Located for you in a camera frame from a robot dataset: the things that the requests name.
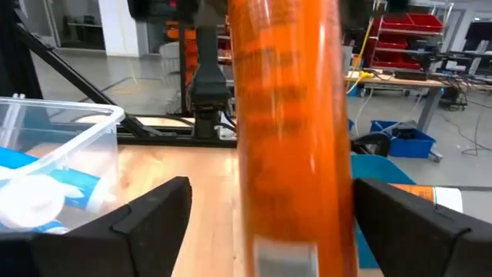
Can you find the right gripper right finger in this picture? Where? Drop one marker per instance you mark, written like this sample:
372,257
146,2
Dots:
415,246

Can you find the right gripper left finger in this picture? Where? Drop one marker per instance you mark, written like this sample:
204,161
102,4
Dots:
134,250

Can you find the orange sealant tube white nozzle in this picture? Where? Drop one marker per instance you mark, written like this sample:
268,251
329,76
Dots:
447,198
292,154

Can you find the blue plastic tray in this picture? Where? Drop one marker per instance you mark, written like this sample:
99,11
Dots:
376,169

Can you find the clear plastic bin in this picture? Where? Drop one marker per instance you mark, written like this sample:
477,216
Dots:
77,127

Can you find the wooden workbench grey legs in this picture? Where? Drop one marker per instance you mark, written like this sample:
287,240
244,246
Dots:
403,82

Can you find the orange bin shelf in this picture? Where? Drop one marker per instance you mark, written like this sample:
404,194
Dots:
188,42

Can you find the red bin rack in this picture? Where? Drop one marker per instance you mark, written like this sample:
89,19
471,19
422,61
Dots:
423,23

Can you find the black aluminium table frame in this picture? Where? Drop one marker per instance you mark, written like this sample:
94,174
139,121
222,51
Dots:
161,140

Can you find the black frame corner clamp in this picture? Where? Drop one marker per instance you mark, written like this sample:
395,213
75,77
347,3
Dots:
373,140

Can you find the white arm base bracket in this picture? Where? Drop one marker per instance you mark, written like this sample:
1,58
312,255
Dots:
227,132

